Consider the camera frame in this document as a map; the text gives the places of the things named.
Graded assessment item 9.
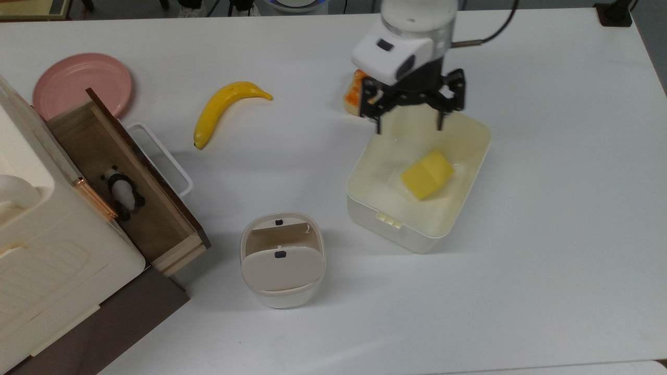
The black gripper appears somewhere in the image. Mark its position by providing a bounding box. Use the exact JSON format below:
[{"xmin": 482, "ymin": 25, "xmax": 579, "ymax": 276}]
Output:
[{"xmin": 361, "ymin": 57, "xmax": 466, "ymax": 135}]

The yellow cube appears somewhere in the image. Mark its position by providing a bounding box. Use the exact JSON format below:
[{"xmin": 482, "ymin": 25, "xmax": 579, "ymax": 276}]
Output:
[{"xmin": 400, "ymin": 150, "xmax": 455, "ymax": 201}]

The white square plastic box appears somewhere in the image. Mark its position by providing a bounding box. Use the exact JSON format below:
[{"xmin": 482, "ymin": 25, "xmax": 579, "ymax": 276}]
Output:
[{"xmin": 345, "ymin": 109, "xmax": 492, "ymax": 254}]

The orange bread slice toy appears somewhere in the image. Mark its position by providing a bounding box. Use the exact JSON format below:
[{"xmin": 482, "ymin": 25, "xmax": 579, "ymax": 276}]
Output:
[{"xmin": 343, "ymin": 69, "xmax": 372, "ymax": 116}]

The yellow toy banana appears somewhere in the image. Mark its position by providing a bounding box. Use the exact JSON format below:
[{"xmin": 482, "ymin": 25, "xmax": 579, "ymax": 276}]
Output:
[{"xmin": 193, "ymin": 81, "xmax": 274, "ymax": 151}]

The black stand base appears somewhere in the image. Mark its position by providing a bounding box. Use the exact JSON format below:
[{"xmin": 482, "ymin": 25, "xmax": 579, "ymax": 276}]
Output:
[{"xmin": 594, "ymin": 0, "xmax": 634, "ymax": 28}]

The beige flip-lid mini bin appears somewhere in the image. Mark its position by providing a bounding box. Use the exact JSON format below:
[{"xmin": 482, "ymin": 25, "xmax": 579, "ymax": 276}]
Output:
[{"xmin": 240, "ymin": 212, "xmax": 327, "ymax": 309}]

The brown wooden drawer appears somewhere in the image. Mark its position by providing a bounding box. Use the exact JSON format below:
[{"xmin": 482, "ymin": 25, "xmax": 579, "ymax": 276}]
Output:
[{"xmin": 47, "ymin": 87, "xmax": 212, "ymax": 278}]

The toy panda figure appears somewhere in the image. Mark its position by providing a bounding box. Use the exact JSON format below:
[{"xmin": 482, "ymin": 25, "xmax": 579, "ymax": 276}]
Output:
[{"xmin": 101, "ymin": 165, "xmax": 146, "ymax": 221}]

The pink plate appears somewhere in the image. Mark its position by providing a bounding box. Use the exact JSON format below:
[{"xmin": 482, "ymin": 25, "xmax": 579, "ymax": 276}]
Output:
[{"xmin": 32, "ymin": 53, "xmax": 133, "ymax": 121}]

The cream toy cabinet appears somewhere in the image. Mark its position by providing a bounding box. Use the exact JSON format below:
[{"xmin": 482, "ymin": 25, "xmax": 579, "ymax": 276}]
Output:
[{"xmin": 0, "ymin": 73, "xmax": 191, "ymax": 375}]

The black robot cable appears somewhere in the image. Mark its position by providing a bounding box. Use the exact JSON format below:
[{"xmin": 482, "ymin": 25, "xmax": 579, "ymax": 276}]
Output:
[{"xmin": 451, "ymin": 0, "xmax": 520, "ymax": 48}]

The robot base with blue ring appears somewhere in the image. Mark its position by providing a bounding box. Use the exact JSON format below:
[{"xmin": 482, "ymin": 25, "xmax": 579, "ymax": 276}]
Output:
[{"xmin": 261, "ymin": 0, "xmax": 329, "ymax": 14}]

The white drawer handle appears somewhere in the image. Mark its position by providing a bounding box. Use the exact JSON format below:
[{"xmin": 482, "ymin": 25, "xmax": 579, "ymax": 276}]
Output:
[{"xmin": 125, "ymin": 122, "xmax": 193, "ymax": 198}]

